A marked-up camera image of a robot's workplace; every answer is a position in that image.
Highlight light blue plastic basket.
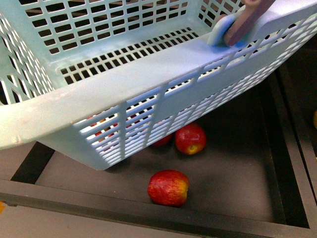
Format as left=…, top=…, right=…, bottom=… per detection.
left=0, top=0, right=317, bottom=170

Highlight red apple yellow top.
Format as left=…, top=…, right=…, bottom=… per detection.
left=152, top=134, right=173, bottom=147

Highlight red apple right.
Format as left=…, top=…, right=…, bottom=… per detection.
left=174, top=122, right=207, bottom=155

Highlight red apple front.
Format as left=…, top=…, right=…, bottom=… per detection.
left=147, top=170, right=190, bottom=207

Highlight black display tray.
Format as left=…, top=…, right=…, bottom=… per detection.
left=0, top=64, right=317, bottom=238

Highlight yellow fruit right edge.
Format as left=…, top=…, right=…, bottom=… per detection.
left=313, top=111, right=317, bottom=129

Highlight brown basket handle strap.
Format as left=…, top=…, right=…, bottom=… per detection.
left=226, top=0, right=277, bottom=47

